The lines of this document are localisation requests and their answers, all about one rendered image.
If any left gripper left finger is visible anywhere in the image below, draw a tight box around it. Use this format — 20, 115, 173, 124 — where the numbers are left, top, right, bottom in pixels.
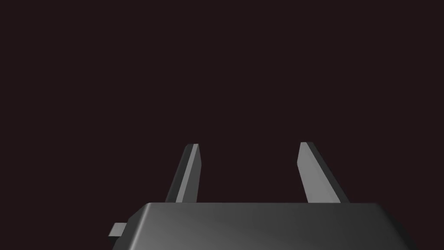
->
165, 143, 202, 204

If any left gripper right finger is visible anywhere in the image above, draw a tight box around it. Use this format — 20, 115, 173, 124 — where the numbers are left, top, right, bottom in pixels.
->
296, 141, 350, 204

